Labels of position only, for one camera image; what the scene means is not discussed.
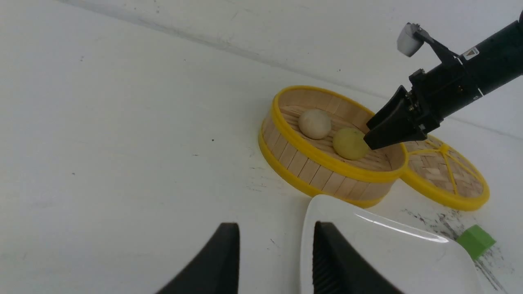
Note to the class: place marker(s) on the bamboo steamer basket yellow rim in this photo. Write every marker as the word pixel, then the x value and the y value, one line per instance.
pixel 312 166

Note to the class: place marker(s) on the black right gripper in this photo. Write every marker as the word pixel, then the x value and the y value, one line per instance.
pixel 437 94

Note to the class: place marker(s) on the yellow steamed bun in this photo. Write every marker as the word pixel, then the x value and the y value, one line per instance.
pixel 349 144

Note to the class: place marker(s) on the white square plate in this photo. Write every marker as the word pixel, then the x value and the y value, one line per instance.
pixel 414 260

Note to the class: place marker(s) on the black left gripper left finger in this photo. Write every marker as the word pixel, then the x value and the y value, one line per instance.
pixel 215 269

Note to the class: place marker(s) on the woven bamboo steamer lid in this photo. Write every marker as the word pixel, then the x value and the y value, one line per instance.
pixel 444 175

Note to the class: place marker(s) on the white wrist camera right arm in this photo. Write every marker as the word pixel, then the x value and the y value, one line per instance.
pixel 407 42

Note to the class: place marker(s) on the white steamed bun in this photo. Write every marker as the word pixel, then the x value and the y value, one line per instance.
pixel 315 124

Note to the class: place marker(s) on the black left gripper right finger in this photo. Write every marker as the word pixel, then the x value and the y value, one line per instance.
pixel 339 269

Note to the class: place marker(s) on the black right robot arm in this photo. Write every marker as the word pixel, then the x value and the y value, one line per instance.
pixel 492 63

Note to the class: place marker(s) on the green cube block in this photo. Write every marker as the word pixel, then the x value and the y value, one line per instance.
pixel 476 241

